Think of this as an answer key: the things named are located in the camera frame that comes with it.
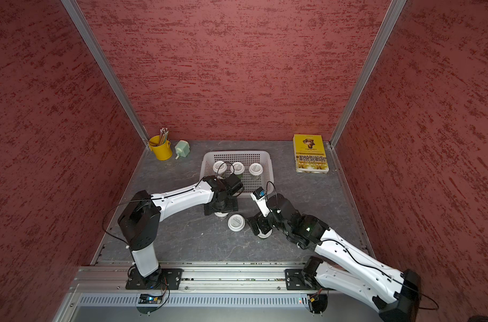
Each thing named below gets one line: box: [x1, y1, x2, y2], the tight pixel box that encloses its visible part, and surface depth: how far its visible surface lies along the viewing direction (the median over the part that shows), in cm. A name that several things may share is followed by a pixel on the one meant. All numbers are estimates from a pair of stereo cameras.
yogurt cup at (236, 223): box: [227, 213, 246, 233], surface depth 84 cm
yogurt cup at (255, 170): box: [248, 163, 264, 180], surface depth 100 cm
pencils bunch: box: [158, 127, 169, 146], surface depth 105 cm
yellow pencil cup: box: [148, 134, 173, 161], surface depth 111 cm
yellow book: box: [292, 134, 330, 174], surface depth 112 cm
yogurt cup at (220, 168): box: [212, 160, 228, 180], surface depth 102 cm
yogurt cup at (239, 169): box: [229, 161, 245, 180], surface depth 101 cm
